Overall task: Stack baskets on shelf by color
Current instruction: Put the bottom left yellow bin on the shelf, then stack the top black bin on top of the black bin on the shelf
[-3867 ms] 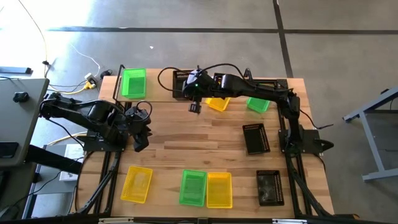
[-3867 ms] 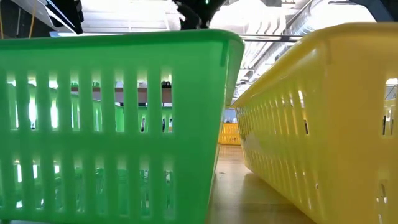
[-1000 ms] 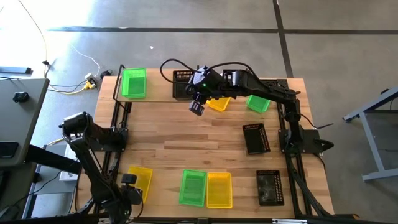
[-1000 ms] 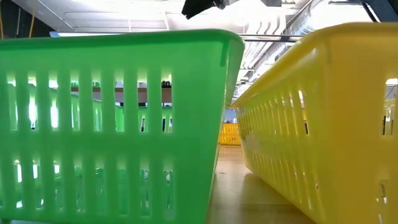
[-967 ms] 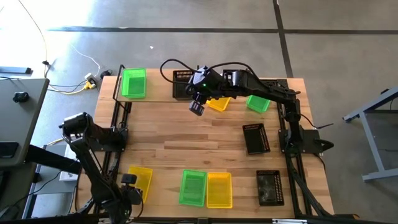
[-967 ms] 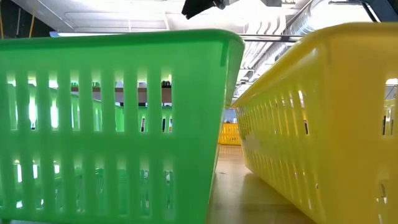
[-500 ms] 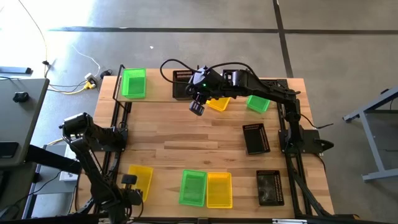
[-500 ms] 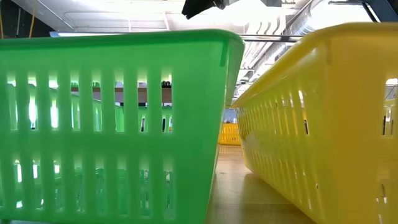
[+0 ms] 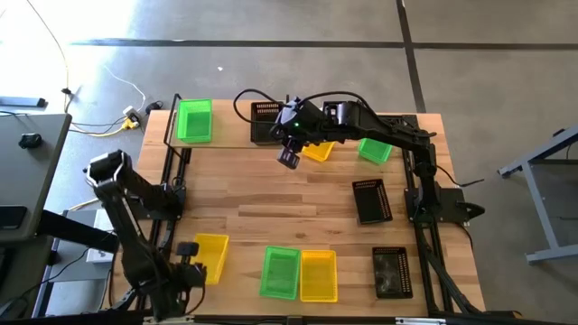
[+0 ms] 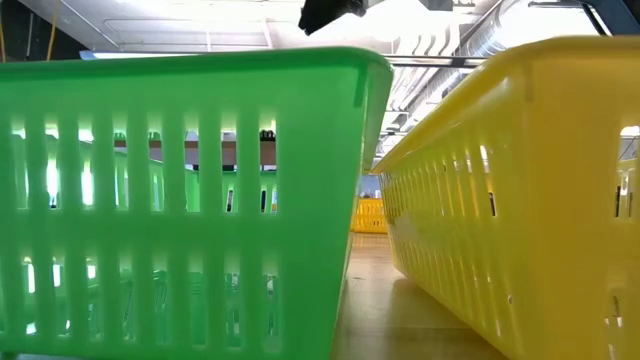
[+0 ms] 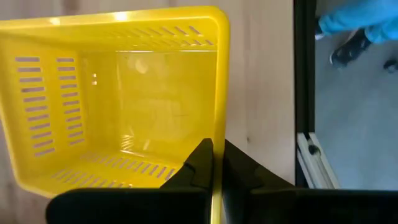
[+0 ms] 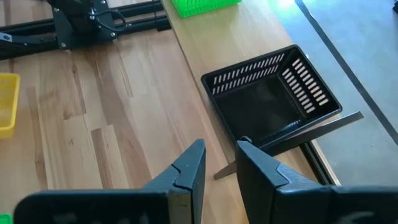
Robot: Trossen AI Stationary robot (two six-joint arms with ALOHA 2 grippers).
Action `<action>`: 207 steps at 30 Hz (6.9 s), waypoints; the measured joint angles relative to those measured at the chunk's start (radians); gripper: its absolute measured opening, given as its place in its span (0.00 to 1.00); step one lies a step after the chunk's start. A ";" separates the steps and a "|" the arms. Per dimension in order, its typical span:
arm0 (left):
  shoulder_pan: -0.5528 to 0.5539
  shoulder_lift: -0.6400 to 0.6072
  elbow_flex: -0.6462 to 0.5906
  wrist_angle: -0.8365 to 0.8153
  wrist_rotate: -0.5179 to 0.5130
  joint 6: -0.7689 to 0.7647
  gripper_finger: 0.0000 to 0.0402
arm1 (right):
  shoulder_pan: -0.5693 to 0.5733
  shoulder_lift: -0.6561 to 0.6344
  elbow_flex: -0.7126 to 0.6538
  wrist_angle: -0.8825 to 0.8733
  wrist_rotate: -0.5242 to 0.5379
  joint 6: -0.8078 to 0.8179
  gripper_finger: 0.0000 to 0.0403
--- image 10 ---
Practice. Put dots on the black ceiling light rail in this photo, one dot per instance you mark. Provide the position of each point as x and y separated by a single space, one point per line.
430 61

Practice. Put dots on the silver ventilation duct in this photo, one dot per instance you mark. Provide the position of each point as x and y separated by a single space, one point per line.
500 30

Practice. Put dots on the green plastic basket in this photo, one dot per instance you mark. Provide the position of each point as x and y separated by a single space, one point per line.
310 200

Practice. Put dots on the yellow plastic basket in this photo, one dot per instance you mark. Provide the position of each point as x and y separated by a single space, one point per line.
370 225
550 200

